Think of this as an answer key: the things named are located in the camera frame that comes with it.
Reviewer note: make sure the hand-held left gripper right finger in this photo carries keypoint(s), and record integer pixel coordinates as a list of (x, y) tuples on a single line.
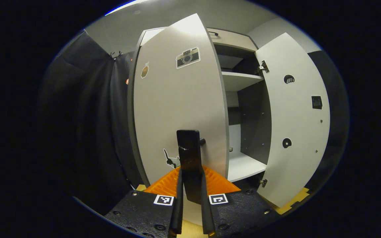
[(206, 215)]

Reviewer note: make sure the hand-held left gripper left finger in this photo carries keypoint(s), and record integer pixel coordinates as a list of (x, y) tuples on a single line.
[(178, 215)]

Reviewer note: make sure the grey cabinet door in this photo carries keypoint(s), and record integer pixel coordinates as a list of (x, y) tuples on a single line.
[(177, 99), (296, 125)]

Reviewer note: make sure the grey double-door shoe cabinet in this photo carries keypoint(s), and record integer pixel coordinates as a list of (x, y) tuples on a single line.
[(240, 39)]

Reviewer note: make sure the white cabinet shelf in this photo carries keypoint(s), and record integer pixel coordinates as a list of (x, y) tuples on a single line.
[(245, 167), (240, 81)]

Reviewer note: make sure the silver door hinge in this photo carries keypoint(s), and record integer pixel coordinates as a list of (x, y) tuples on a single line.
[(262, 67), (263, 182)]

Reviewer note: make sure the yellow foam mat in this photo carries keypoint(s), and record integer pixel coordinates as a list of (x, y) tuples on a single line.
[(289, 201)]

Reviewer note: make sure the black backdrop cloth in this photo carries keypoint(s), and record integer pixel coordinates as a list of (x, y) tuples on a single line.
[(88, 115)]

